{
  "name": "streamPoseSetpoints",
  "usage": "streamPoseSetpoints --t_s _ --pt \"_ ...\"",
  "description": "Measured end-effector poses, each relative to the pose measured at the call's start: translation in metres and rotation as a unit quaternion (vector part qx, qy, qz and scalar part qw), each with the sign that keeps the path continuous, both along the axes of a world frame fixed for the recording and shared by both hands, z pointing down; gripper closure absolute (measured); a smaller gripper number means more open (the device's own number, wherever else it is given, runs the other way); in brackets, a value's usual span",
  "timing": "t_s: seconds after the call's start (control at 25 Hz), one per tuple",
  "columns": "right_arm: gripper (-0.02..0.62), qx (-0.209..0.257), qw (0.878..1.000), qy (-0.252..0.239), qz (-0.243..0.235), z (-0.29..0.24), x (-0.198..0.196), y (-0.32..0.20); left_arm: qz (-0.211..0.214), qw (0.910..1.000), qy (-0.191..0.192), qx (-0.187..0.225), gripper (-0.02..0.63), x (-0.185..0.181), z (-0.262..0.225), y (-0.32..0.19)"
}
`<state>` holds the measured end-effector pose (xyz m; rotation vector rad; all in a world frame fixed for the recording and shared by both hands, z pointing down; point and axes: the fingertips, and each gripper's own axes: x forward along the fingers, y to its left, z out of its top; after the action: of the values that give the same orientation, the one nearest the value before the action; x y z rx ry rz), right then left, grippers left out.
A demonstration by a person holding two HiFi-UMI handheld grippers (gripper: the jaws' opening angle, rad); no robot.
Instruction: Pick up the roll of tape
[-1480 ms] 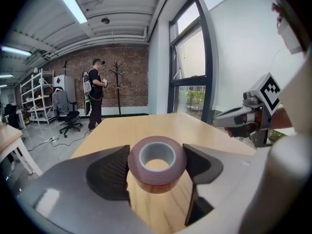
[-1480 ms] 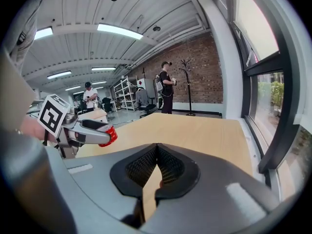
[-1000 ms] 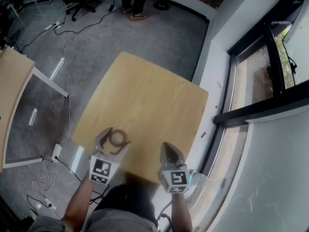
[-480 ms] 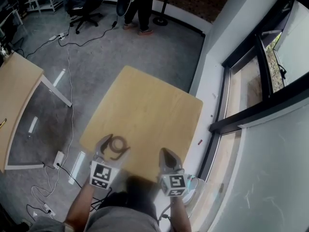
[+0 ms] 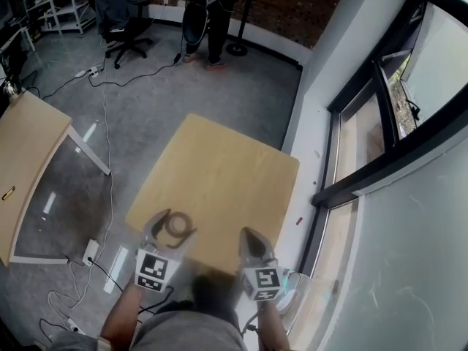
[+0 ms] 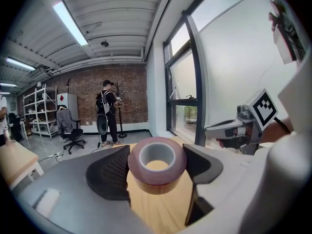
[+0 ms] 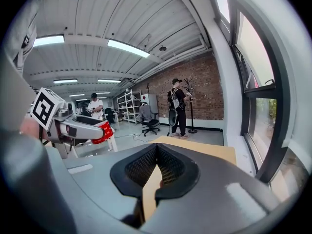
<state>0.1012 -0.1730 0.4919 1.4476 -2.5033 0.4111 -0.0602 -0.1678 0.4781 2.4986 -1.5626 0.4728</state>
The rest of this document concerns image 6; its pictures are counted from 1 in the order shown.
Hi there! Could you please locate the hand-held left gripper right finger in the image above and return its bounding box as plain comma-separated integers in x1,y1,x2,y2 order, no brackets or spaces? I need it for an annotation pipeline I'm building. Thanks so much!
175,132,312,234

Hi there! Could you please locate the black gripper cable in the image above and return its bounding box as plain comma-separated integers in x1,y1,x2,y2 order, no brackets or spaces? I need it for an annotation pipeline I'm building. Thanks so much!
273,117,293,134

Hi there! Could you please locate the white metal shelving unit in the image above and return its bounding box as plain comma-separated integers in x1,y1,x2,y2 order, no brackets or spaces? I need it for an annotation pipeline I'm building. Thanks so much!
23,84,59,139

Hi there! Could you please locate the light wooden table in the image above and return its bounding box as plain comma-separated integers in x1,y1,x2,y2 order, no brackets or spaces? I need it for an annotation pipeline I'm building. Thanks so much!
0,141,45,191

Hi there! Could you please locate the black office chair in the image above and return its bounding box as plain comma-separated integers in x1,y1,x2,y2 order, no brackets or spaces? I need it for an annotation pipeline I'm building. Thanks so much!
56,106,86,155

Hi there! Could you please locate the gray jacket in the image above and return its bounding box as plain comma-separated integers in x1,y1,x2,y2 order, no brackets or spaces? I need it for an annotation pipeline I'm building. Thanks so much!
56,107,73,134

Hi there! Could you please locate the long ceiling light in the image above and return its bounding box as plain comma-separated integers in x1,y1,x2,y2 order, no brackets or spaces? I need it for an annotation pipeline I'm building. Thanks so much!
6,57,36,71
53,0,88,46

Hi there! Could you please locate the black coat rack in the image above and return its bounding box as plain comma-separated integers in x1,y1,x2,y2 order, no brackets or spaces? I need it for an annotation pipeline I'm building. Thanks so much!
113,81,128,138

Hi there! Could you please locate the person's right forearm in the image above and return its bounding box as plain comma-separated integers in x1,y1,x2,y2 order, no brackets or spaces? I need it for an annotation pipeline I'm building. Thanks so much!
261,118,293,144

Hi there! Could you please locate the brown tape roll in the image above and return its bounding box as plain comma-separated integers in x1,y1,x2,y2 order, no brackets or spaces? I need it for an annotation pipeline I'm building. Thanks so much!
127,136,188,195

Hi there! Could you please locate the black oval bag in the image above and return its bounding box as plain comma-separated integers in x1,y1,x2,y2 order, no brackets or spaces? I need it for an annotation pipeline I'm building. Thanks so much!
97,114,109,135

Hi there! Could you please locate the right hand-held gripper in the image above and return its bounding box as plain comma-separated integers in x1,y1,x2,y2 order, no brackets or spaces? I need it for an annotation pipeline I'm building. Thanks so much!
204,88,278,156

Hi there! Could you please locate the black window frame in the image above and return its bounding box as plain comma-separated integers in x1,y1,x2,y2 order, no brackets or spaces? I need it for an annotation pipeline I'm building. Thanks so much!
162,11,211,147

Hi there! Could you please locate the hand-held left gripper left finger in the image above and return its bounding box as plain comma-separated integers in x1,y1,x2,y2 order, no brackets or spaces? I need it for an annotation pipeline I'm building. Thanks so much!
17,144,156,234

